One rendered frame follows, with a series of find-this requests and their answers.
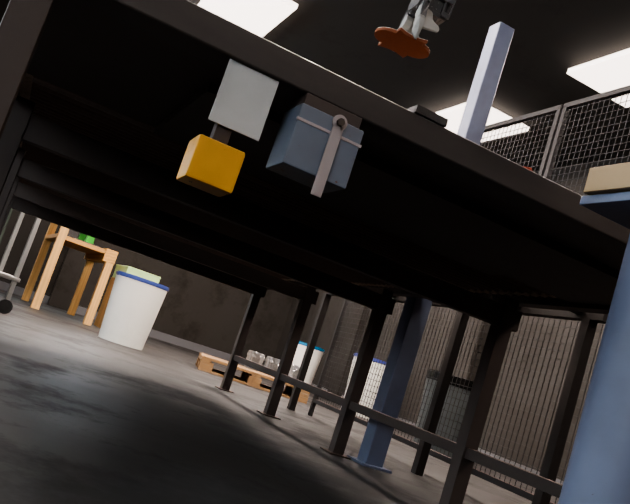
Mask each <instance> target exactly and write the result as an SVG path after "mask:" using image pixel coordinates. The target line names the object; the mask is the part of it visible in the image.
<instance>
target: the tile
mask: <svg viewBox="0 0 630 504"><path fill-rule="evenodd" d="M374 36H375V38H376V39H377V40H378V41H380V42H379V44H378V46H381V47H384V48H387V49H390V50H392V51H394V52H396V53H397V54H399V55H400V56H401V57H402V58H404V57H406V56H410V57H413V58H418V59H423V58H427V57H428V56H429V54H430V49H429V47H428V46H426V45H425V44H427V41H428V40H425V39H421V38H417V39H416V40H415V39H414V37H413V35H412V34H410V33H408V32H407V31H405V30H404V29H403V28H402V27H400V28H399V29H397V30H396V29H393V28H390V27H378V28H377V29H376V30H375V33H374Z"/></svg>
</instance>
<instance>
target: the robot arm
mask: <svg viewBox="0 0 630 504"><path fill-rule="evenodd" d="M455 3H456V0H411V2H410V4H409V6H408V9H407V10H406V12H405V14H404V16H403V18H402V20H401V23H400V25H399V28H400V27H402V28H403V29H404V30H405V31H407V32H408V33H410V34H412V35H413V37H414V39H415V40H416V39H417V38H420V37H419V34H420V32H421V29H425V30H428V31H432V32H435V33H437V32H438V31H439V26H438V25H440V24H442V23H443V22H444V21H446V19H447V20H449V18H450V15H451V13H452V10H453V8H454V5H455ZM451 6H452V8H451ZM414 15H415V18H413V16H414ZM399 28H398V29H399Z"/></svg>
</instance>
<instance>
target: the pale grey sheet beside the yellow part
mask: <svg viewBox="0 0 630 504"><path fill-rule="evenodd" d="M278 84H279V81H277V80H275V79H273V78H270V77H268V76H266V75H264V74H262V73H260V72H258V71H256V70H254V69H252V68H249V67H247V66H245V65H243V64H241V63H239V62H237V61H235V60H233V59H229V62H228V65H227V68H226V71H225V73H224V76H223V79H222V82H221V84H220V87H219V90H218V93H217V95H216V98H215V101H214V104H213V107H212V109H211V112H210V115H209V118H208V120H210V121H213V122H215V123H217V124H219V125H222V126H224V127H226V128H229V129H231V130H233V131H235V132H238V133H240V134H242V135H244V136H247V137H249V138H251V139H254V140H256V141H259V139H260V136H261V133H262V130H263V127H264V124H265V121H266V119H267V116H268V113H269V110H270V107H271V104H272V101H273V98H274V96H275V93H276V90H277V87H278Z"/></svg>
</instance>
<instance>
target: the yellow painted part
mask: <svg viewBox="0 0 630 504"><path fill-rule="evenodd" d="M231 133H232V130H231V129H229V128H226V127H224V126H222V125H219V124H217V123H215V124H214V126H213V129H212V132H211V135H210V137H207V136H205V135H203V134H199V135H198V136H196V137H195V138H193V139H192V140H190V141H189V144H188V146H187V149H186V152H185V155H184V157H183V160H182V163H181V166H180V168H179V171H178V174H177V177H176V179H177V180H178V181H180V182H182V183H185V184H187V185H190V186H192V187H195V188H197V189H200V190H202V191H205V192H207V193H210V194H212V195H215V196H217V197H222V196H225V195H229V194H231V193H232V192H233V189H234V186H235V183H236V181H237V178H238V175H239V172H240V169H241V166H242V163H243V161H244V158H245V153H244V152H242V151H240V150H238V149H235V148H233V147H231V146H228V145H227V144H228V142H229V139H230V136H231Z"/></svg>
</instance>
